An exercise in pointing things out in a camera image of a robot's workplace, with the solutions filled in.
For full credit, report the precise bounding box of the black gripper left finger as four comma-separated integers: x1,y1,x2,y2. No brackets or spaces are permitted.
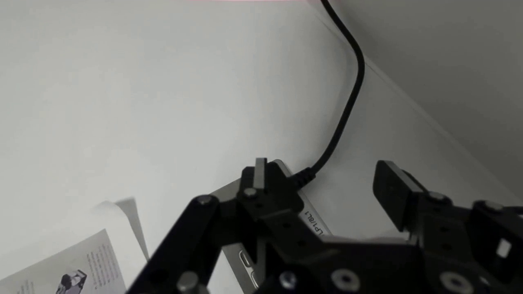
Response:
126,157,329,294

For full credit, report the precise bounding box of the black coffee machine cable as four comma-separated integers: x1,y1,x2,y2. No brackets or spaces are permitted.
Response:
291,0,366,190

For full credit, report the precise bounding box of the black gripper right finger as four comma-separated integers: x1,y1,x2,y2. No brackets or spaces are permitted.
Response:
373,161,523,294

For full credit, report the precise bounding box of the black rocker switch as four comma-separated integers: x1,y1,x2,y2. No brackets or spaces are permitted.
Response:
239,250,260,275

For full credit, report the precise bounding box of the printed instruction sheet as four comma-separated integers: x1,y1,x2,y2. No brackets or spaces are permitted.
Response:
0,196,151,294

